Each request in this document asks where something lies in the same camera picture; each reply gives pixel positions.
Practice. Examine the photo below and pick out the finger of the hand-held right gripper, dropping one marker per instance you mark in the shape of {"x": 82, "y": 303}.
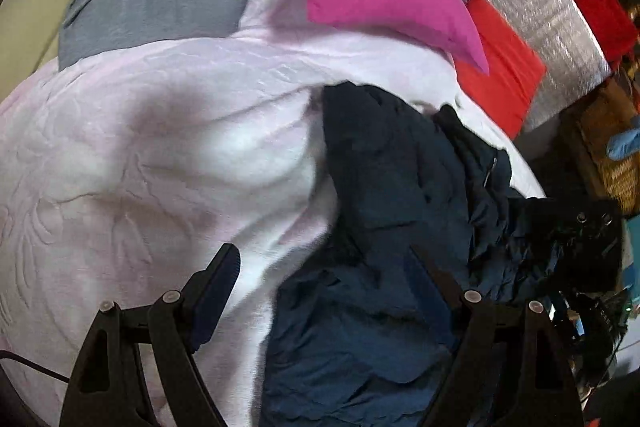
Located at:
{"x": 585, "y": 232}

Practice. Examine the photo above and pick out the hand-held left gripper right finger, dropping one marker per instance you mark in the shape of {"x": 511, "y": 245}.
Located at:
{"x": 425, "y": 289}

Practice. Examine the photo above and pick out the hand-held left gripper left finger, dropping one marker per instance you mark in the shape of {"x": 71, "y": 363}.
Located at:
{"x": 220, "y": 292}

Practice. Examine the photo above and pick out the navy blue garment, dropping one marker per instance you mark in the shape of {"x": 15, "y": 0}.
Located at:
{"x": 380, "y": 187}

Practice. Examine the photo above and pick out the white embossed blanket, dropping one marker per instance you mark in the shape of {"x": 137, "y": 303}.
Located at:
{"x": 150, "y": 147}

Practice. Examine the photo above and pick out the folded red cloth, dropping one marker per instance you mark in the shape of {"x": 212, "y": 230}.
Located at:
{"x": 500, "y": 67}

